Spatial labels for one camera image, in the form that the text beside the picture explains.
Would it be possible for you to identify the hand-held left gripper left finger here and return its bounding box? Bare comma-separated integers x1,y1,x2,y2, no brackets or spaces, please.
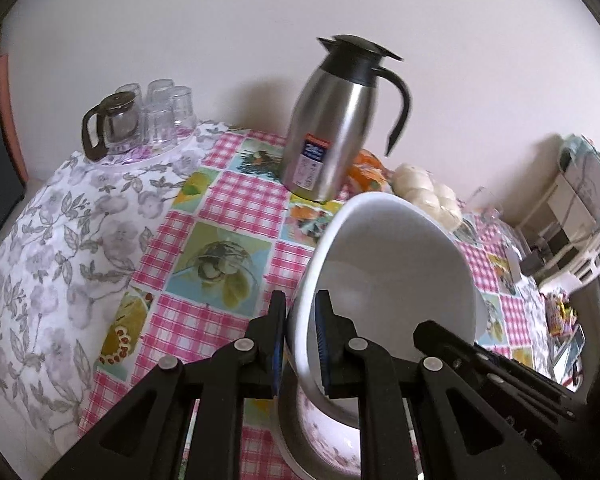
42,290,287,480

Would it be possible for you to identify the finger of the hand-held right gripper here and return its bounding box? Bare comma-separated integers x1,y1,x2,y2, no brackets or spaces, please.
413,320,577,419

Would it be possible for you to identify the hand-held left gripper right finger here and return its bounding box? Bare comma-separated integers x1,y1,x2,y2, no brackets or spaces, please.
314,289,526,480

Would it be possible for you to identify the white floral plate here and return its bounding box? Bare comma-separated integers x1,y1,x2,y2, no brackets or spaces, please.
295,392,367,479

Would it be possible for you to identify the large white bowl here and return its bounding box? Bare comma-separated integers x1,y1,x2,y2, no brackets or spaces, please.
286,191,483,428

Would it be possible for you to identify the colourful snack packet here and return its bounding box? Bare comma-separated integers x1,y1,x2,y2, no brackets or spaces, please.
545,290,579,337

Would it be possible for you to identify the pink checked tablecloth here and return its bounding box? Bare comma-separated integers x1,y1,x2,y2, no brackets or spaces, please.
77,127,581,480

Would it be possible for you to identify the clear glass mug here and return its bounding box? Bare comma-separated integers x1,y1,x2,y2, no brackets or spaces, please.
462,186,503,226

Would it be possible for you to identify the white plastic basket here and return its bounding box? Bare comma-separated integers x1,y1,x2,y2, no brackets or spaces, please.
522,135,600,291

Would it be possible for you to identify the bag of white buns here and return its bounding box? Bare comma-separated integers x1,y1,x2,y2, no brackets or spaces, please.
390,162,463,228

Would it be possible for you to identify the orange packet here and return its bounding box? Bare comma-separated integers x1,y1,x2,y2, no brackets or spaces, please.
347,149,393,193

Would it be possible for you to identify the white cardboard box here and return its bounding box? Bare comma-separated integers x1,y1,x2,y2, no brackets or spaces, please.
547,175,598,236

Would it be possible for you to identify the stainless steel thermos jug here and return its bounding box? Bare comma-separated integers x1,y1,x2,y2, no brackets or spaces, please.
280,35,412,202

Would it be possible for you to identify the grey floral cloth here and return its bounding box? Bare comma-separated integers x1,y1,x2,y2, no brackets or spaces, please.
0,120,231,453

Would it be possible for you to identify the clear drinking glass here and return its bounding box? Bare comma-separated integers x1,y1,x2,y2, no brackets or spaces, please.
170,86,197,133
142,105,178,147
116,83,144,111
146,79,176,110

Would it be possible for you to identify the orange chair back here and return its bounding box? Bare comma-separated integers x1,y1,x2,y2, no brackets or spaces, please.
0,55,31,183

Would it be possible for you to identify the glass carafe with black handle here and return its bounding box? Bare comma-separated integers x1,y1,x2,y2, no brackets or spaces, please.
82,91,142,162

